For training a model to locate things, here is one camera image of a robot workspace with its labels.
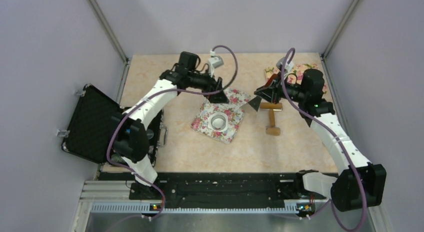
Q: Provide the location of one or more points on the wooden dough roller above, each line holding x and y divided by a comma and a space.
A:
272, 129

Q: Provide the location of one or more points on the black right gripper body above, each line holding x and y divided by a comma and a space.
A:
294, 93

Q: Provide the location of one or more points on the white dough piece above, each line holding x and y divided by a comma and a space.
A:
209, 126

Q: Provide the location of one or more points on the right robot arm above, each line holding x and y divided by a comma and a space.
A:
358, 177

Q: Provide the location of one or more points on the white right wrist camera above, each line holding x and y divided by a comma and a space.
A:
287, 68

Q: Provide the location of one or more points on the white floral tray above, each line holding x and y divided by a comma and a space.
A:
232, 110

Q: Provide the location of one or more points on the yellow floral tray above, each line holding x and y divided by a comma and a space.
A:
295, 76

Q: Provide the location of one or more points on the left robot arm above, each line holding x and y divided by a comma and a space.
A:
129, 138

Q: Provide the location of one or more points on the black poker chip case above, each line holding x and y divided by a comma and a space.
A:
90, 128

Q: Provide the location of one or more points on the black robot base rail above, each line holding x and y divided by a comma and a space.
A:
223, 190

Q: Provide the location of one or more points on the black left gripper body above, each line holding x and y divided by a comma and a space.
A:
204, 82

